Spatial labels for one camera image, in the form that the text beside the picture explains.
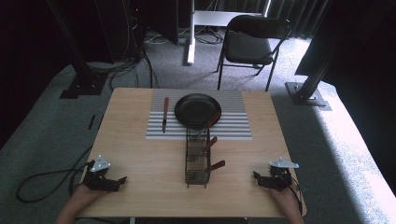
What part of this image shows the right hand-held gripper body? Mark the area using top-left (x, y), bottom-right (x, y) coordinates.
top-left (268, 156), bottom-right (301, 192)

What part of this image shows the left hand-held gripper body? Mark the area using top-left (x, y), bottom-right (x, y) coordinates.
top-left (81, 154), bottom-right (120, 192)

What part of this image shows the person's left hand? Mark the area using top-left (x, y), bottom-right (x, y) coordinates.
top-left (72, 183), bottom-right (105, 207)

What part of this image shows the person's right hand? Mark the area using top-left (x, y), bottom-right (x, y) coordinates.
top-left (268, 182), bottom-right (302, 217)

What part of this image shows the grey striped placemat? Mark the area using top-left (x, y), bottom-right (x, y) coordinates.
top-left (145, 89), bottom-right (253, 141)

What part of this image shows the black metal stand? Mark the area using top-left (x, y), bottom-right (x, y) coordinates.
top-left (46, 0), bottom-right (109, 100)
top-left (285, 18), bottom-right (333, 112)

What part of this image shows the black round plate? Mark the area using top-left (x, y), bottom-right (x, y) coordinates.
top-left (174, 92), bottom-right (223, 129)

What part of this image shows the black folding chair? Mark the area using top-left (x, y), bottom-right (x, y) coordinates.
top-left (216, 14), bottom-right (293, 92)

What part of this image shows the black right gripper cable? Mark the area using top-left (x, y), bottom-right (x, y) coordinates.
top-left (290, 177), bottom-right (304, 217)

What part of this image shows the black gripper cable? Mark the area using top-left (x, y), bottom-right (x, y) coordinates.
top-left (15, 145), bottom-right (95, 204)
top-left (290, 177), bottom-right (304, 217)

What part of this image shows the wooden handled utensil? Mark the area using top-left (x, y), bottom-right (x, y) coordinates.
top-left (205, 160), bottom-right (226, 173)
top-left (194, 110), bottom-right (222, 138)
top-left (190, 135), bottom-right (219, 161)

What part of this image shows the black wire cutlery rack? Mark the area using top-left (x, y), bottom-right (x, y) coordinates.
top-left (184, 125), bottom-right (212, 189)

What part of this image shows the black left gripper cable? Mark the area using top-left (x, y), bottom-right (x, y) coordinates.
top-left (15, 145), bottom-right (95, 204)

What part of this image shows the wooden handled table knife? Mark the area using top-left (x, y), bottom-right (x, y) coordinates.
top-left (161, 96), bottom-right (171, 134)

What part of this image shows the bundle of floor cables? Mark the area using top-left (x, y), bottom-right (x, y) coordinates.
top-left (87, 31), bottom-right (225, 91)

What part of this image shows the white desk frame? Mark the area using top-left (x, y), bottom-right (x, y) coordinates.
top-left (186, 0), bottom-right (271, 66)

